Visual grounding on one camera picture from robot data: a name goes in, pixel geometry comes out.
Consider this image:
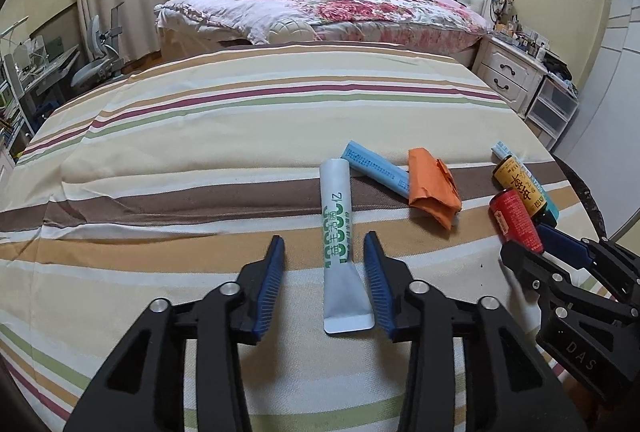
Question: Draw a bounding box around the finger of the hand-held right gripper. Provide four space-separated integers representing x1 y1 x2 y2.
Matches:
500 241 640 329
536 223 640 299

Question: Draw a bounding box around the orange plastic wrapper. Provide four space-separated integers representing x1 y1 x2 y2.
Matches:
407 147 463 230

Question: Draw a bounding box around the grey desk chair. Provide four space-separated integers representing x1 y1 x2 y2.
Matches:
70 2 126 88

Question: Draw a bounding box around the teal toothpaste tube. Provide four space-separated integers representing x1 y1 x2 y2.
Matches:
492 141 558 225

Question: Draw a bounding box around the group of small bottles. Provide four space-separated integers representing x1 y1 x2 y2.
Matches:
495 15 551 60

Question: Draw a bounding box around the light blue tube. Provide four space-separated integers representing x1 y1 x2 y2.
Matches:
341 139 412 199

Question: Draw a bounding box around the white sliding wardrobe door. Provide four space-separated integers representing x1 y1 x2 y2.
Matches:
575 0 640 263

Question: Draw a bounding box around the white toothpaste tube green print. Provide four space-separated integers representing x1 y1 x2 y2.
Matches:
320 158 376 337

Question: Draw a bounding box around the striped table cloth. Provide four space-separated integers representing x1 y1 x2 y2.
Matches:
0 43 606 432

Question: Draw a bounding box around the cluttered desk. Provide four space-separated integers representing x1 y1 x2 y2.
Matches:
0 15 81 158

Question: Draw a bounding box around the clear plastic drawer unit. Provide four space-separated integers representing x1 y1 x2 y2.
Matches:
525 75 581 150

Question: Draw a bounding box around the red cylindrical can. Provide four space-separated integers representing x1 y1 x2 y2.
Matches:
488 189 546 254

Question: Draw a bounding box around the white two-drawer nightstand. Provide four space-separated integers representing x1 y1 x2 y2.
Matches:
472 35 548 118

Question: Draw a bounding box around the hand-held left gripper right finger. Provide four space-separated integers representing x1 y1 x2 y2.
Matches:
362 232 588 432

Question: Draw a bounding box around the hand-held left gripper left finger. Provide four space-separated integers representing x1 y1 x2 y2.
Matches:
62 235 287 432

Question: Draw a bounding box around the pink floral blanket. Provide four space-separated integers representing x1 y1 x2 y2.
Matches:
154 0 493 52

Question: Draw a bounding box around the black cloth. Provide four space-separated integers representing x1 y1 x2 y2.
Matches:
542 52 576 83

